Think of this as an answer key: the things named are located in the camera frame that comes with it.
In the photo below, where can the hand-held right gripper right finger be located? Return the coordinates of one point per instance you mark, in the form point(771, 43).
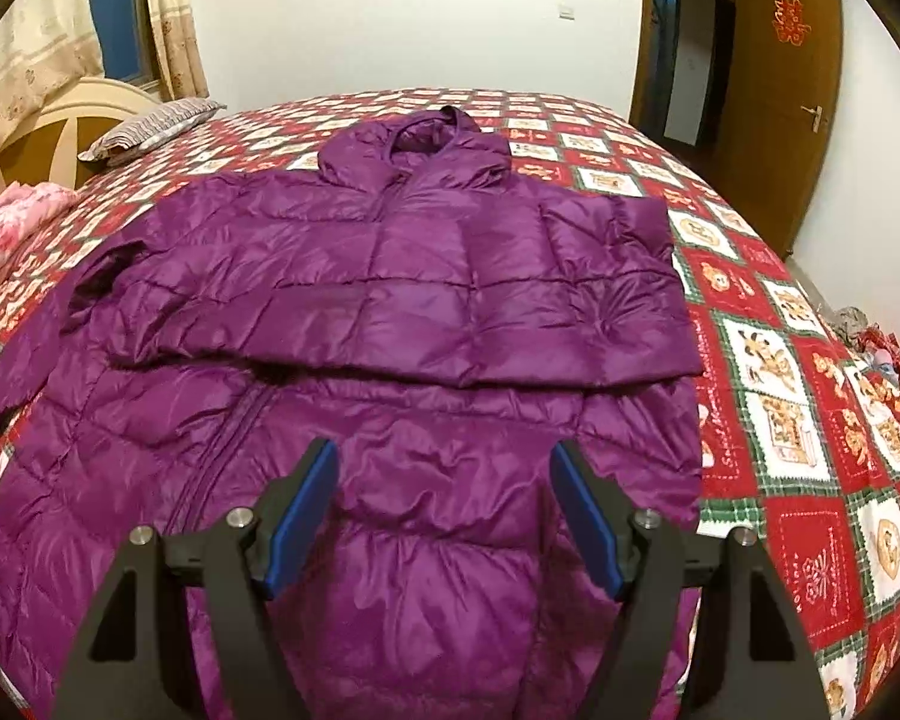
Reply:
point(581, 517)

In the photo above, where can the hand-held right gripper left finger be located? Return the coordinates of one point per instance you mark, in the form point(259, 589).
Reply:
point(304, 510)

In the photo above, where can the purple puffer jacket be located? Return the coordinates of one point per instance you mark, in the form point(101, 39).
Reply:
point(420, 300)

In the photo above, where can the pile of mixed clothes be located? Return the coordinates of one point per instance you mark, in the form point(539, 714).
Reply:
point(892, 360)

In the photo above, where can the red patchwork printed blanket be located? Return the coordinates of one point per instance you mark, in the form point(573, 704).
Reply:
point(795, 420)

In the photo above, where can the pink floral quilt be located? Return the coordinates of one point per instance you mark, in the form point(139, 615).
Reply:
point(7, 229)

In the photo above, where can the striped pillow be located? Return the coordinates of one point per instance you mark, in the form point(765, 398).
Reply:
point(150, 124)

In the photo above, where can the brown wooden door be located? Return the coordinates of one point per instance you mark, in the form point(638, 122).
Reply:
point(765, 127)

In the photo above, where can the cream wooden headboard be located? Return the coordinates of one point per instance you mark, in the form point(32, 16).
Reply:
point(52, 135)

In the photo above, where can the window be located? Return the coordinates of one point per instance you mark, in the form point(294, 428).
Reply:
point(120, 15)

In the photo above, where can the red paper door decoration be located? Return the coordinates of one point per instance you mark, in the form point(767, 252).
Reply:
point(787, 19)

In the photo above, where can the brown wooden door frame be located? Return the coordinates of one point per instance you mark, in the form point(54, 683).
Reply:
point(641, 30)

